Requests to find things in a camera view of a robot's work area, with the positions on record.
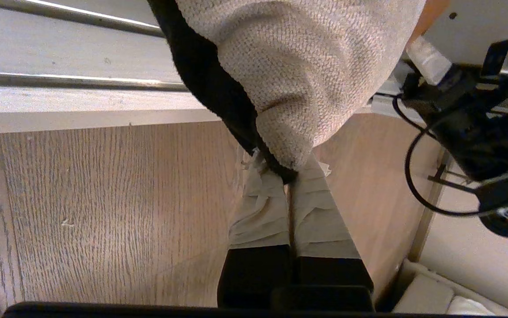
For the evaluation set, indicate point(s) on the white wardrobe panel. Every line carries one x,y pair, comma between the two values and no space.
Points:
479,22

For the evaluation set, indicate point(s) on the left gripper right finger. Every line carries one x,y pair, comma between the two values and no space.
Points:
320,221

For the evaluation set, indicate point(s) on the beige and black knit garment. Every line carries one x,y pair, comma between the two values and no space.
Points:
302,66

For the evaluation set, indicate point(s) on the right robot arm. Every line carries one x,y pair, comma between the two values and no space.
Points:
496,201

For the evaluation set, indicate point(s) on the metal door track rail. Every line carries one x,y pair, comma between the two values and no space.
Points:
81,82
81,17

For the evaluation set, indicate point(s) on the wooden wardrobe sliding door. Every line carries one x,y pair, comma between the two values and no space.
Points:
103,212

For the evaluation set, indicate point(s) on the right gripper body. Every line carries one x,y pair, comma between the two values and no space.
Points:
470,123

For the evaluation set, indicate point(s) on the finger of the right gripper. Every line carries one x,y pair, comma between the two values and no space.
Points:
430,62

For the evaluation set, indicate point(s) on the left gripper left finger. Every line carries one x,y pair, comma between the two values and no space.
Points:
258,221

